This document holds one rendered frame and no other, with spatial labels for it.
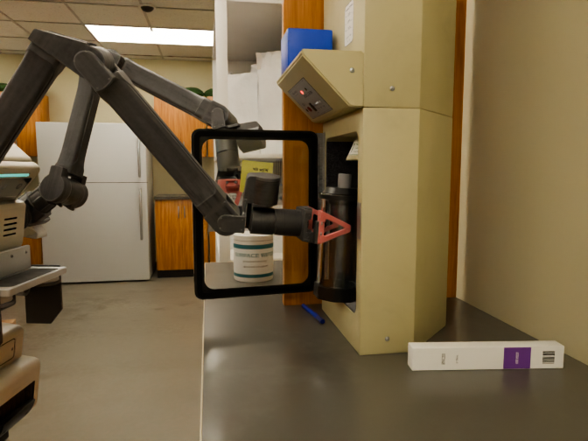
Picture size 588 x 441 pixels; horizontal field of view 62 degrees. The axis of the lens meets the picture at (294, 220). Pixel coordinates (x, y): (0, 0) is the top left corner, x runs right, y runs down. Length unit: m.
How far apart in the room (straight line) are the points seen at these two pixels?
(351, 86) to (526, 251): 0.58
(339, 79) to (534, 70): 0.50
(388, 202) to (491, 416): 0.40
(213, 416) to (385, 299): 0.40
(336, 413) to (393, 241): 0.35
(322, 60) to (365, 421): 0.60
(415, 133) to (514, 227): 0.42
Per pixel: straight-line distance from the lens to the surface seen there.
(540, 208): 1.20
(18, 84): 1.03
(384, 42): 0.96
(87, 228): 5.94
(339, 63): 0.93
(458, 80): 1.43
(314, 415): 0.77
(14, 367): 1.46
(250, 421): 0.76
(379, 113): 0.93
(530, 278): 1.23
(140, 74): 1.45
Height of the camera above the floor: 1.30
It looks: 6 degrees down
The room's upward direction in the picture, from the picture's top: straight up
